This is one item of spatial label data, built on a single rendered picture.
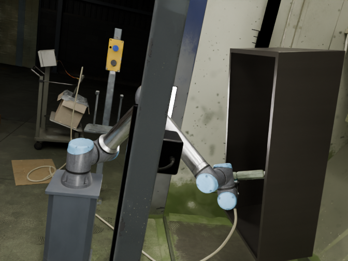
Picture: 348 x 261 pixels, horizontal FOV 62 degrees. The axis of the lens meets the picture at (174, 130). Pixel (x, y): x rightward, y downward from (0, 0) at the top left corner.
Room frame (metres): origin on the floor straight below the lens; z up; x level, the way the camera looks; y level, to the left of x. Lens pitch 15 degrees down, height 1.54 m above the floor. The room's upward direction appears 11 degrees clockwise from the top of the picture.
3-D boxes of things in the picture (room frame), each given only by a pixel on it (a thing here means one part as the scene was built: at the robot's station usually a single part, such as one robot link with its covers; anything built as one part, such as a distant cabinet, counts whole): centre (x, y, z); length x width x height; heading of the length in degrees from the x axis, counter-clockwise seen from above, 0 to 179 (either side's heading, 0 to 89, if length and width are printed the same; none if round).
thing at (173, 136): (0.53, 0.03, 1.35); 0.09 x 0.07 x 0.07; 102
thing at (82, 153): (1.68, 0.54, 0.83); 0.17 x 0.15 x 0.18; 147
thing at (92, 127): (2.40, 0.59, 0.95); 0.26 x 0.15 x 0.32; 102
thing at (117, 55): (2.51, 0.61, 1.42); 0.12 x 0.06 x 0.26; 102
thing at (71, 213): (1.68, 0.54, 0.32); 0.31 x 0.31 x 0.64; 12
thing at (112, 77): (2.56, 0.63, 0.82); 0.06 x 0.06 x 1.64; 12
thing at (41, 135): (3.79, 1.57, 0.64); 0.73 x 0.50 x 1.27; 112
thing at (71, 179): (1.68, 0.54, 0.69); 0.19 x 0.19 x 0.10
